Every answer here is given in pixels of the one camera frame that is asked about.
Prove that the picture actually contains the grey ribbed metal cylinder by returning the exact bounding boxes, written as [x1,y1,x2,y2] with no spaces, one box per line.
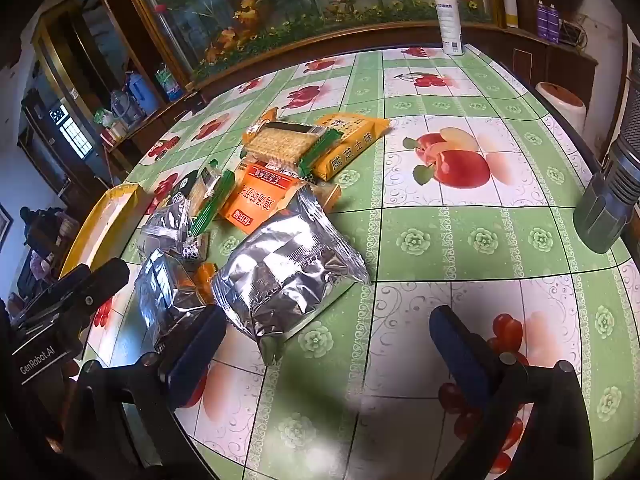
[572,135,640,255]

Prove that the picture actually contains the white spray bottle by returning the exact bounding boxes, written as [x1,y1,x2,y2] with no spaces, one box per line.
[436,0,466,56]

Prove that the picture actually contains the blue thermos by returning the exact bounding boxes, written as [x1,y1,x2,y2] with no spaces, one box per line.
[127,71,153,116]

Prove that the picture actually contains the dark green cracker packet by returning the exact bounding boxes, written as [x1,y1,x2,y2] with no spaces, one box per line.
[170,170,201,206]

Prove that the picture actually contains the glass panel with artificial flowers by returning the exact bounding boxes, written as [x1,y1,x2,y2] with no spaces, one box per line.
[117,0,506,83]

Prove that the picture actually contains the water bottle with green label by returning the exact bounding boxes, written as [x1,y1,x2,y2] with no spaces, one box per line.
[154,62,183,102]

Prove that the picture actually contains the barred window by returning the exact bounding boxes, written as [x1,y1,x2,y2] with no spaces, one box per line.
[59,115,96,161]

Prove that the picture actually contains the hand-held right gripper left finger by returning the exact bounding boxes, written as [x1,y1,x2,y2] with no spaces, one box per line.
[65,304,228,480]

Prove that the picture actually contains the white plastic bin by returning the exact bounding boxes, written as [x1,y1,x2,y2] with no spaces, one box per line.
[537,81,587,133]

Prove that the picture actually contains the large silver foil packet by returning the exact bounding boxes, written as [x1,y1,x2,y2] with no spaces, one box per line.
[211,187,372,366]

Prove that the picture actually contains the small beige cracker packet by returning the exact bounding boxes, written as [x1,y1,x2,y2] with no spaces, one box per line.
[312,182,342,211]

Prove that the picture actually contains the clear green-edged cracker packet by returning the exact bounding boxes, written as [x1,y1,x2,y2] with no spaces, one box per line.
[187,160,237,237]
[241,107,346,178]

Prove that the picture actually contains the yellow cardboard box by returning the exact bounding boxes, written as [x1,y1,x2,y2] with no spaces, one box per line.
[59,183,153,281]

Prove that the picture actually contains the yellow cracker packet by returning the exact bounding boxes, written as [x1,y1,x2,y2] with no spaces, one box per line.
[309,112,392,182]

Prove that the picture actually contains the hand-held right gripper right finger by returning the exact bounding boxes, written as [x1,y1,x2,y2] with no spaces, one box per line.
[429,304,596,480]

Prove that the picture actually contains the grey thermos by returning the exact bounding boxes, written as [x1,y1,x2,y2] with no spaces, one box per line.
[110,89,133,128]

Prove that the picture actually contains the small silver foil packet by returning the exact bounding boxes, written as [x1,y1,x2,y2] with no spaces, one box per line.
[140,199,193,256]

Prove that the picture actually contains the wooden partition cabinet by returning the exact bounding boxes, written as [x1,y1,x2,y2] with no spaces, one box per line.
[92,0,599,181]

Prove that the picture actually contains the orange cracker packet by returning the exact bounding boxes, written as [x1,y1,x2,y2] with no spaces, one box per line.
[218,160,306,236]

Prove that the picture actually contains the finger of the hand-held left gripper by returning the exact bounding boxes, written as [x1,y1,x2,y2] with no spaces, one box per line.
[10,264,93,321]
[50,258,131,331]

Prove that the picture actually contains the medium silver foil packet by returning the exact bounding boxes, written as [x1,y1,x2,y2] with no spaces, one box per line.
[134,249,221,356]

